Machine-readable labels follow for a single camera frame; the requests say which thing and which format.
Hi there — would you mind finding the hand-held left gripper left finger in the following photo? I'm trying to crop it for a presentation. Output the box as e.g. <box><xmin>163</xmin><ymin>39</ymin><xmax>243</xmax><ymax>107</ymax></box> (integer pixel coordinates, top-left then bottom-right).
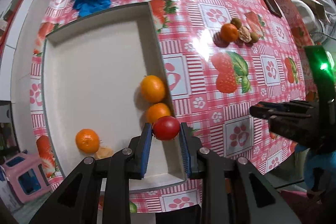
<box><xmin>29</xmin><ymin>123</ymin><xmax>154</xmax><ymax>224</ymax></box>

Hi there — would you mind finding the dark glass cabinet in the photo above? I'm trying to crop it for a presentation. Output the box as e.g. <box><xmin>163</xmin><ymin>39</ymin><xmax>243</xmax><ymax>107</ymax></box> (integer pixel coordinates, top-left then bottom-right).
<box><xmin>0</xmin><ymin>101</ymin><xmax>19</xmax><ymax>159</ymax></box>

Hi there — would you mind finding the grey rectangular tray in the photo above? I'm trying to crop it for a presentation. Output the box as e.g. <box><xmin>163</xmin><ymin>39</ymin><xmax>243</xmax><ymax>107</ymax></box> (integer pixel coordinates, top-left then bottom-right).
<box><xmin>41</xmin><ymin>1</ymin><xmax>187</xmax><ymax>193</ymax></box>

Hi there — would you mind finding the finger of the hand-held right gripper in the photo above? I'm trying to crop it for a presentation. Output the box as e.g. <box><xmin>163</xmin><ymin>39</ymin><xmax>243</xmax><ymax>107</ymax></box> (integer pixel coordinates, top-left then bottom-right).
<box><xmin>257</xmin><ymin>100</ymin><xmax>317</xmax><ymax>112</ymax></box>
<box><xmin>249</xmin><ymin>105</ymin><xmax>313</xmax><ymax>122</ymax></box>

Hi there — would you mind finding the red cherry tomato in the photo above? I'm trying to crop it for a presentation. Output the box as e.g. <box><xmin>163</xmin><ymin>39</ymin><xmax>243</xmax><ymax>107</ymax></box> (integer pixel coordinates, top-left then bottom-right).
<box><xmin>152</xmin><ymin>116</ymin><xmax>181</xmax><ymax>141</ymax></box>

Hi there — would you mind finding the physalis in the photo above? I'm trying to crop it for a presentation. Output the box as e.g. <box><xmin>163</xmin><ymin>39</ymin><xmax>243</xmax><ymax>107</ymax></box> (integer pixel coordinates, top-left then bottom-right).
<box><xmin>238</xmin><ymin>26</ymin><xmax>252</xmax><ymax>44</ymax></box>
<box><xmin>94</xmin><ymin>147</ymin><xmax>114</xmax><ymax>161</ymax></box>

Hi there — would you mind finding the crumpled blue glove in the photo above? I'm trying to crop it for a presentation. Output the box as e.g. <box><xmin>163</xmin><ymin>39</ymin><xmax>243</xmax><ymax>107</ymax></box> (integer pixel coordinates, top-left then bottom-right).
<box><xmin>70</xmin><ymin>0</ymin><xmax>111</xmax><ymax>17</ymax></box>

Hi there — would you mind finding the smooth small orange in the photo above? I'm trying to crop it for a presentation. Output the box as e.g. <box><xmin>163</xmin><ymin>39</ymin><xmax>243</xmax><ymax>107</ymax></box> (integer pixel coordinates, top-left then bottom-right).
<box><xmin>140</xmin><ymin>75</ymin><xmax>166</xmax><ymax>104</ymax></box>
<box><xmin>145</xmin><ymin>103</ymin><xmax>172</xmax><ymax>125</ymax></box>

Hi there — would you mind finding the pink plastic stool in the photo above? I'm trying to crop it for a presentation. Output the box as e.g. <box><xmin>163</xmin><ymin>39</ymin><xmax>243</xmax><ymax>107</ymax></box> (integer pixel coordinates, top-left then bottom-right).
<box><xmin>1</xmin><ymin>152</ymin><xmax>51</xmax><ymax>203</ymax></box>

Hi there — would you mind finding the person's right hand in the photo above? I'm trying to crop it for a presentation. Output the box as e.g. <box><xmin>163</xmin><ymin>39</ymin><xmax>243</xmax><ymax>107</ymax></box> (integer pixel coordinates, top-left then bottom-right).
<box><xmin>295</xmin><ymin>145</ymin><xmax>336</xmax><ymax>192</ymax></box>

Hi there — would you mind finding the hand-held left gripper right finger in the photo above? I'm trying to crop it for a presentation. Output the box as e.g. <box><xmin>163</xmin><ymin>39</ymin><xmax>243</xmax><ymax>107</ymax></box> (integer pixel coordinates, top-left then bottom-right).
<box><xmin>179</xmin><ymin>122</ymin><xmax>302</xmax><ymax>224</ymax></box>

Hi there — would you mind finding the mandarin orange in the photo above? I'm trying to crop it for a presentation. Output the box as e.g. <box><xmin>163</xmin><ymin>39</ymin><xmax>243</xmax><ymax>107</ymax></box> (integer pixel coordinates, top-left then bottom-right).
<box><xmin>220</xmin><ymin>23</ymin><xmax>239</xmax><ymax>42</ymax></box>
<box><xmin>75</xmin><ymin>129</ymin><xmax>101</xmax><ymax>153</ymax></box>

